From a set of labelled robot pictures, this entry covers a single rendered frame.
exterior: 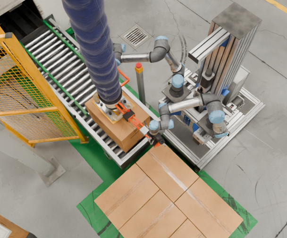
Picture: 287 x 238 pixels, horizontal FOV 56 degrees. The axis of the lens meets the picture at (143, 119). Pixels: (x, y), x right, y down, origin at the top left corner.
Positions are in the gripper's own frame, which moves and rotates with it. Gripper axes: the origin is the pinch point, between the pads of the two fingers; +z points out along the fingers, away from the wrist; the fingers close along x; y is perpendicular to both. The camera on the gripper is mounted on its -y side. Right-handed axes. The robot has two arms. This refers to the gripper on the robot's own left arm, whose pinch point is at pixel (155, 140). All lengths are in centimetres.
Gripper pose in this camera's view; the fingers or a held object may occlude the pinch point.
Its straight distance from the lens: 242.7
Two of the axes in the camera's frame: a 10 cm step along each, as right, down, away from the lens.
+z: 0.4, 4.1, 9.1
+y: -6.7, -6.7, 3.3
